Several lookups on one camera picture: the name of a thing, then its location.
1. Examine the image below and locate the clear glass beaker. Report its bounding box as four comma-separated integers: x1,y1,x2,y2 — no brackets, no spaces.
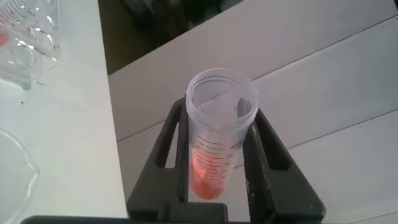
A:
0,127,40,224

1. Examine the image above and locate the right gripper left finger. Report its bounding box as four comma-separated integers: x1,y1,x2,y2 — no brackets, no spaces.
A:
126,96,190,220

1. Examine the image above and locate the clear plastic test tube rack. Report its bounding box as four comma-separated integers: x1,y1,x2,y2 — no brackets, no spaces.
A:
0,0,62,91

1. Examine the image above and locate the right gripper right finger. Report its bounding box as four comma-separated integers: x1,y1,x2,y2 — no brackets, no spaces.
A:
242,108,326,223

